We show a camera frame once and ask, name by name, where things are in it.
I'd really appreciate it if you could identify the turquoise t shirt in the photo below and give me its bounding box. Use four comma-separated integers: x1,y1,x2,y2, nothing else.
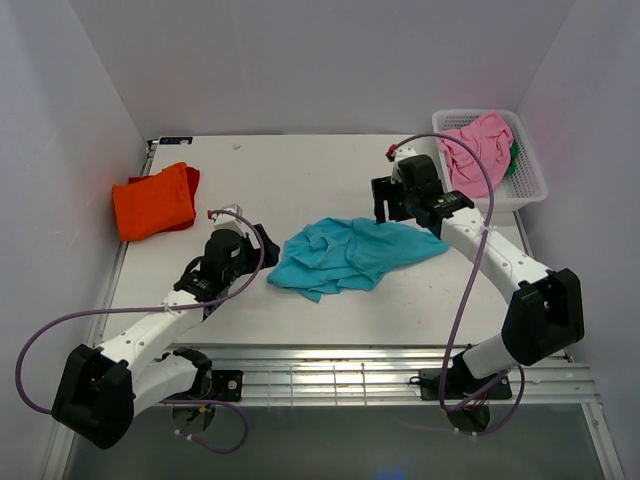
267,217,448,303

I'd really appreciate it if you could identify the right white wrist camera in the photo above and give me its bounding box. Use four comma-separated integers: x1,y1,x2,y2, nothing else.
386,145,418,176

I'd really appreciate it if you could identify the folded red t shirt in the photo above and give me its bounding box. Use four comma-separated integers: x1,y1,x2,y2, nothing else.
126,162,200,240

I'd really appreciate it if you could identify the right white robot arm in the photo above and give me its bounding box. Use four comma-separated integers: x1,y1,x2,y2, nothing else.
371,155,585,397

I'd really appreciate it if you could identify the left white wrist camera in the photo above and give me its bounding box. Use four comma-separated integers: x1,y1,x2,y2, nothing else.
207,204,244,236

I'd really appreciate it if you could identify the green t shirt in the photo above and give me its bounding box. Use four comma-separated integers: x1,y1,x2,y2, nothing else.
505,140,520,175

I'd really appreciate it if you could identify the aluminium front rail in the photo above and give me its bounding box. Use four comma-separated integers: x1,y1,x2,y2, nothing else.
58,344,601,409

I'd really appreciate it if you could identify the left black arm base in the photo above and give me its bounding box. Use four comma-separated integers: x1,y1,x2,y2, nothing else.
168,370,244,402

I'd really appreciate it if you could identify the white plastic basket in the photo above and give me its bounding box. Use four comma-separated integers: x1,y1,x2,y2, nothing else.
432,109,547,213

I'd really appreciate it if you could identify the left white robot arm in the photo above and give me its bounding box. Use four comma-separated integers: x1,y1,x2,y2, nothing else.
51,224,280,449

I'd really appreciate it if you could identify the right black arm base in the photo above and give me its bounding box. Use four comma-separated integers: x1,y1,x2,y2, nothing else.
409,367,513,402

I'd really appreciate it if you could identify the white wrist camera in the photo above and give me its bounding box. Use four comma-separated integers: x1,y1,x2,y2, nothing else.
207,204,244,236
386,145,418,176

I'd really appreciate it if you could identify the folded orange t shirt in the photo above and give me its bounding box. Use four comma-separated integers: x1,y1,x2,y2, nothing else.
112,162,200,242

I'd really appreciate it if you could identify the blue table label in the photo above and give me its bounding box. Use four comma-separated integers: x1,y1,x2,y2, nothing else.
158,136,193,145

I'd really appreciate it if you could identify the pink t shirt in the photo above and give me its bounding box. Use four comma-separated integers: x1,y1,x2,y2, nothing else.
436,111,514,198

